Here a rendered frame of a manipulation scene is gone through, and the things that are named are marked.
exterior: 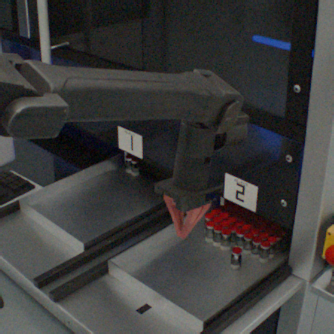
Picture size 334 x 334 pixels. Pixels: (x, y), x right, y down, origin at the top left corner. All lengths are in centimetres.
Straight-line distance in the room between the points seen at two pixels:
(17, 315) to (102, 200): 111
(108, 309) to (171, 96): 51
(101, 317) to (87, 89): 57
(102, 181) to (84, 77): 89
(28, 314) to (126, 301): 134
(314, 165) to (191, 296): 35
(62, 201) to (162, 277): 39
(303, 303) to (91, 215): 54
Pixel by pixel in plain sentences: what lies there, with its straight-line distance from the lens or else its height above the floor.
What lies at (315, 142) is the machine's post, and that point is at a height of 119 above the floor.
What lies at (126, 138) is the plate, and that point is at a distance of 139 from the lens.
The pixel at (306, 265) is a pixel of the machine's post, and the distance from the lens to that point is 116.
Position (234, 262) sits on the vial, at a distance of 118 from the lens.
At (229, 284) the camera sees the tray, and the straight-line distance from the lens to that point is 115.
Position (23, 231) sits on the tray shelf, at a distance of 134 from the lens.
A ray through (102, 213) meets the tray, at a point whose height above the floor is 88.
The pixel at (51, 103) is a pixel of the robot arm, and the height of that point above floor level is 142.
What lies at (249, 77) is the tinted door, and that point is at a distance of 109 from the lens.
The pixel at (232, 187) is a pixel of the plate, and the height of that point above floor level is 102.
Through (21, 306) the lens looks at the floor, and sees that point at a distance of 246.
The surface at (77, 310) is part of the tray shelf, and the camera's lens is 110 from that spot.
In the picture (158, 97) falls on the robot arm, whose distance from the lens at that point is 71.
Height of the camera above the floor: 163
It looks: 29 degrees down
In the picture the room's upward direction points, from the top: straight up
